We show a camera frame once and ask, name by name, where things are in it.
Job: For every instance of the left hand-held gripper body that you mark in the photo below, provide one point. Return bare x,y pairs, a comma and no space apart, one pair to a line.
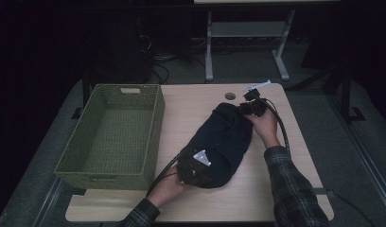
191,170

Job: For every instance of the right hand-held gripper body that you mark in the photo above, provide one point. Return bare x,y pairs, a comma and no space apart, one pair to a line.
253,107

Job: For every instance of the dark navy printed shirt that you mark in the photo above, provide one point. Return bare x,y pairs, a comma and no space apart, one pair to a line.
224,138

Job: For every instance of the green woven basket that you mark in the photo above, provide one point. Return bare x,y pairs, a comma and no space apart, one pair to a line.
118,138

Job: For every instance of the person's right hand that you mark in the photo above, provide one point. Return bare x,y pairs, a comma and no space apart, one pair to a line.
266,129

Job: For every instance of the person's left hand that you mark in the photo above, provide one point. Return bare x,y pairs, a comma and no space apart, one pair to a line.
167,190

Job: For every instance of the grey metal stand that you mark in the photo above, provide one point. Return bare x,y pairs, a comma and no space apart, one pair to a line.
244,29

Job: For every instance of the black metal stand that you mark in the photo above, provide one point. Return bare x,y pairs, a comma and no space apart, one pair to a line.
345,94

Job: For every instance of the grey table edge bracket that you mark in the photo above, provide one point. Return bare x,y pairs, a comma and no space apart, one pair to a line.
323,191

